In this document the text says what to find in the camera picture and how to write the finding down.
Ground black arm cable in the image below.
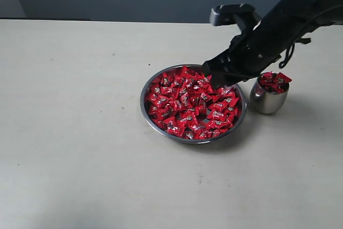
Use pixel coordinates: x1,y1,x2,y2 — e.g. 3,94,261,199
278,3,343,69

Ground stainless steel cup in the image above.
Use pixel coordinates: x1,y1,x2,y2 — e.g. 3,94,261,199
250,77,289,115

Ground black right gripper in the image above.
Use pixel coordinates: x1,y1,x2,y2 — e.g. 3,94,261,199
202,11,297,89

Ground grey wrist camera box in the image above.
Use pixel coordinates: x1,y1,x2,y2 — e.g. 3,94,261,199
210,4,261,31

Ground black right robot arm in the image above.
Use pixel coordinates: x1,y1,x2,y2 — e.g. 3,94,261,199
202,0,342,88

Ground pile of red candies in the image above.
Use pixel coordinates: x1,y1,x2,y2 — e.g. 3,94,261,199
146,65,240,141

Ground red candies in cup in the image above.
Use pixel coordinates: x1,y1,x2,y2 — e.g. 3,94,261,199
258,71,292,94

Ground round steel plate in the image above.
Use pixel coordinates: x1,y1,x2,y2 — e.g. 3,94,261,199
139,64,248,145

